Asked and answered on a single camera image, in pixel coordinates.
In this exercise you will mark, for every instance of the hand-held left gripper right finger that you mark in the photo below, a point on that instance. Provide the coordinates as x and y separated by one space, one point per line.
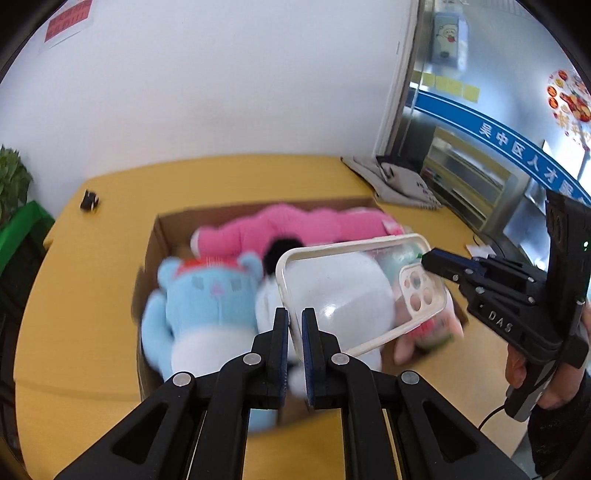
308 355

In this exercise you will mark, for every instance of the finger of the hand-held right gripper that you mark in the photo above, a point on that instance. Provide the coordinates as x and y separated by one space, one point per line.
443 265
503 277

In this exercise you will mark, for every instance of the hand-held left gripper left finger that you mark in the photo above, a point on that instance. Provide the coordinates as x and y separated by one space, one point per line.
282 355

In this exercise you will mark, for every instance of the green plush toy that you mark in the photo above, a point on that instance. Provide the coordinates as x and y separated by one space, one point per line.
399 263

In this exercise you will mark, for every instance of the white plush toy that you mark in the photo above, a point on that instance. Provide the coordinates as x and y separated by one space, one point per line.
268 309

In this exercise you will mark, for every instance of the clear phone case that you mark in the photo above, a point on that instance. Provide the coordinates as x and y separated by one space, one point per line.
332 295

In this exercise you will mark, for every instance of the small peach plush toy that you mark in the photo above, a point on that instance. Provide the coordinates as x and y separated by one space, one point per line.
411 346

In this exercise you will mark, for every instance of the light blue plush toy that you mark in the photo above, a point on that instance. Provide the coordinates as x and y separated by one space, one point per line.
198 304

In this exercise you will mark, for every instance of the large pink plush toy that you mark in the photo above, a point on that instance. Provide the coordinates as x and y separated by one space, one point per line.
286 226

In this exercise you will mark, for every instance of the large cardboard box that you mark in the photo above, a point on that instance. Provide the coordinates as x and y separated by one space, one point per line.
159 230

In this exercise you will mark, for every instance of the person's right forearm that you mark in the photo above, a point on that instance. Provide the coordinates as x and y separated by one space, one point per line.
563 438

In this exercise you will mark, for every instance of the person's right hand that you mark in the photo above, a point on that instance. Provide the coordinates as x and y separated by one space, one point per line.
515 369

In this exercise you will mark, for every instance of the grey cloth bag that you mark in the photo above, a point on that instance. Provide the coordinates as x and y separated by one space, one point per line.
401 194

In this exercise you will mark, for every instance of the yellow metal shelf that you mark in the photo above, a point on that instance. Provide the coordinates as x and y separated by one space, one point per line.
471 180

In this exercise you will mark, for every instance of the blue glass banner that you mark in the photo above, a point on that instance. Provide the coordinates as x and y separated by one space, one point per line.
485 129

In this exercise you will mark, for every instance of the yellow sticky note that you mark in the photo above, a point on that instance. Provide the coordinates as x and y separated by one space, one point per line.
428 79
458 87
442 83
472 92

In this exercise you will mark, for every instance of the red window decoration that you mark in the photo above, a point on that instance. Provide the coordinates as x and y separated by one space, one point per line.
572 108

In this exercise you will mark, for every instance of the cartoon poster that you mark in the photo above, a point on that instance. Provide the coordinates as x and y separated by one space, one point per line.
449 39

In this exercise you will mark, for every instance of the small black clip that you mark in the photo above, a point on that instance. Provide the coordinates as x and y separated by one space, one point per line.
89 201

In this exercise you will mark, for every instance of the green bench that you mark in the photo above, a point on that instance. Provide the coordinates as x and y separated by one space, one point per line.
23 226

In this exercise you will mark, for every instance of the large potted plant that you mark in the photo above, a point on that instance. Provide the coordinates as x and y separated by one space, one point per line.
14 180

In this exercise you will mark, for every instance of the grey door frame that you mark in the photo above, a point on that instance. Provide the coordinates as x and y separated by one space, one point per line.
401 78

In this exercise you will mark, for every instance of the red wall notice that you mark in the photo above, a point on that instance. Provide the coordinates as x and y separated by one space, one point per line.
69 21

